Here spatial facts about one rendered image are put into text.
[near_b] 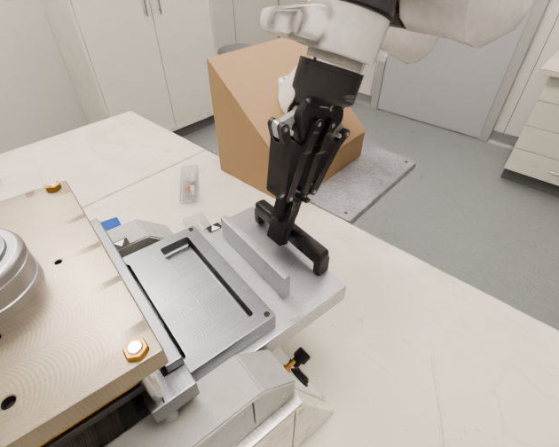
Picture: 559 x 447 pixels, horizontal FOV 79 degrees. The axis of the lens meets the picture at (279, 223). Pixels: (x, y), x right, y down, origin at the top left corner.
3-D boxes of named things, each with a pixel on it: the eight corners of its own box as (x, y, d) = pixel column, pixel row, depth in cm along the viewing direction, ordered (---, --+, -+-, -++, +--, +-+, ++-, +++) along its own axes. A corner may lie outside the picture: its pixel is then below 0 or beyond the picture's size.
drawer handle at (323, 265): (318, 277, 47) (320, 256, 44) (254, 221, 55) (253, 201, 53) (328, 270, 48) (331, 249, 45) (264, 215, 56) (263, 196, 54)
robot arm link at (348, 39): (406, 26, 36) (385, 79, 38) (321, 9, 43) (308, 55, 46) (334, -15, 27) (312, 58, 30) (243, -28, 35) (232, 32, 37)
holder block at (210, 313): (142, 420, 33) (134, 410, 31) (83, 290, 45) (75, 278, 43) (276, 326, 41) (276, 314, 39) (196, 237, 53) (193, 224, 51)
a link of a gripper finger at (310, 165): (307, 109, 42) (314, 110, 43) (284, 190, 47) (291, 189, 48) (330, 120, 40) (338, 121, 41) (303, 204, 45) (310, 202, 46)
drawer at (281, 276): (138, 455, 34) (114, 427, 29) (78, 309, 47) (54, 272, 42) (343, 302, 48) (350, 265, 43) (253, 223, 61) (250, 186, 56)
